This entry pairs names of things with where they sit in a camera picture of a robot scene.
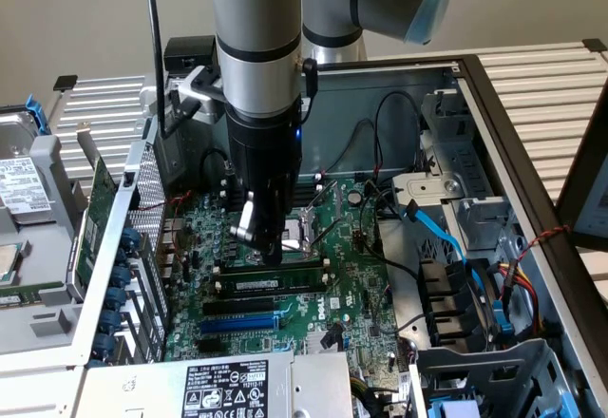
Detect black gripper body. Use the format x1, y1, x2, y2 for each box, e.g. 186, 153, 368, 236
225, 99, 306, 214

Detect green RAM stick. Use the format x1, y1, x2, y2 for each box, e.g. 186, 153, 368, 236
0, 280, 66, 308
220, 268, 326, 294

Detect CPU socket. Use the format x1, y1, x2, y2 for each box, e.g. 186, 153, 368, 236
279, 209, 324, 265

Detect metal socket cover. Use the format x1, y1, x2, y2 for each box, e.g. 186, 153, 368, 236
303, 180, 343, 243

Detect green Dell motherboard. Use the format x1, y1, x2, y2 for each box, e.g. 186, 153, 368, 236
163, 178, 410, 390

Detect open grey PC case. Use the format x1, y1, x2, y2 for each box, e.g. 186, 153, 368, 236
70, 54, 608, 418

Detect long black expansion slot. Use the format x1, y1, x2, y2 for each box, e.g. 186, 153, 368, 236
202, 296, 276, 318

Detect blue expansion slot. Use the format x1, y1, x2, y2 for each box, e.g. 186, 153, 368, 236
199, 315, 279, 336

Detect small silver heat sink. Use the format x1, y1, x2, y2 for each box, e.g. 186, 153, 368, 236
306, 330, 348, 355

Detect black box with port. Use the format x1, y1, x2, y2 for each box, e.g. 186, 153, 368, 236
163, 35, 219, 71

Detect green graphics card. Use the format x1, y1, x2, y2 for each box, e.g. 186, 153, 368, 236
66, 121, 120, 296

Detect silver power supply with label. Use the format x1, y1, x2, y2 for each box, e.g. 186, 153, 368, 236
70, 351, 355, 418

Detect silver metal disk bay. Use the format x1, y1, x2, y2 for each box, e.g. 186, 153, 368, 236
391, 89, 520, 254

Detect black plastic fan shroud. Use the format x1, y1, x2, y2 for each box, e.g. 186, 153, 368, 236
417, 258, 504, 349

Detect grey parts rack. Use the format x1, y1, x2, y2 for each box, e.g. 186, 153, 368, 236
0, 99, 97, 358

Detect silver hard disk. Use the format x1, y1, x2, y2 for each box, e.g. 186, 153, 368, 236
0, 111, 62, 225

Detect blue plastic rack clip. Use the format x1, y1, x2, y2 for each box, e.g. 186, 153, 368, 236
26, 94, 51, 137

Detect silver CPU chip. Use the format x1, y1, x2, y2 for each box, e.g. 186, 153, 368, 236
0, 241, 26, 280

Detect grey metal drive cage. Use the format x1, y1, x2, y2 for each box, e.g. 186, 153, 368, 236
410, 336, 586, 418

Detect black framed computer unit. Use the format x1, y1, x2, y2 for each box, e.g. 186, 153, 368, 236
554, 99, 608, 306

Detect black wire with connector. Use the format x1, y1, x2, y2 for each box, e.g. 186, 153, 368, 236
199, 147, 232, 200

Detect red black twisted wire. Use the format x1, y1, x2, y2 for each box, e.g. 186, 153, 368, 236
524, 223, 571, 251
163, 190, 197, 268

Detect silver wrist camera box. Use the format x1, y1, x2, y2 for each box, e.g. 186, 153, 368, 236
168, 64, 227, 127

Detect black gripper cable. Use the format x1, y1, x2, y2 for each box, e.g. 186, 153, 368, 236
298, 0, 367, 127

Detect black looped wire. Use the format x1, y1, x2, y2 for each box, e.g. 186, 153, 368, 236
327, 117, 384, 177
372, 90, 427, 173

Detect thin grey wire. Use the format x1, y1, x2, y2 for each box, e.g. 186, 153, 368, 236
372, 284, 419, 339

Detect black wire across motherboard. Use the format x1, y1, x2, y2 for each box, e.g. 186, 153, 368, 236
358, 180, 422, 279

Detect black camera cable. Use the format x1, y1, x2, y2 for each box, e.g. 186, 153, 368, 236
143, 0, 200, 140

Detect blue flat SATA wire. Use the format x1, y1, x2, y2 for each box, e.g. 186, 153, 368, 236
402, 199, 491, 306

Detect yellow red power wire bundle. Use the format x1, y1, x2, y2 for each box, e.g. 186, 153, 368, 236
493, 258, 548, 339

